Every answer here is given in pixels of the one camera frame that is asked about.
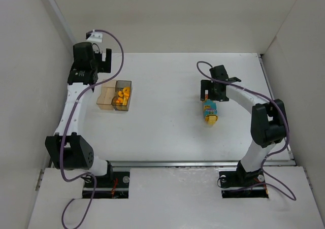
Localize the colourful lego figure stack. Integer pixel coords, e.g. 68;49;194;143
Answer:
203;93;218;126

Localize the orange half-round lego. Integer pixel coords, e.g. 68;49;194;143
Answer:
122;87;131;95

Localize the yellow long lego plate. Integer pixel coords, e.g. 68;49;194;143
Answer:
119;96;129;106

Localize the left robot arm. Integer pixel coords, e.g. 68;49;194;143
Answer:
45;42;112;177

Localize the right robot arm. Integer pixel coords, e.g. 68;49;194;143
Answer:
200;65;289;183

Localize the orange transparent container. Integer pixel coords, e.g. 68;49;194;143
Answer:
96;80;117;110

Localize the grey transparent container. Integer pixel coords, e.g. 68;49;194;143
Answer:
111;80;133;111

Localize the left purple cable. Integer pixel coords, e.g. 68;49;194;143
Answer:
60;29;125;228

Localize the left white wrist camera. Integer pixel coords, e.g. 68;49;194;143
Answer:
86;30;103;43

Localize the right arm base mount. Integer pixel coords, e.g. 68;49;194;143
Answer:
218;170;269;199

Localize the aluminium front rail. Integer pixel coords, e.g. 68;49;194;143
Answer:
55;160;297;168

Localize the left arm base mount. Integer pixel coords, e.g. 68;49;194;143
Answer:
82;171;130;199

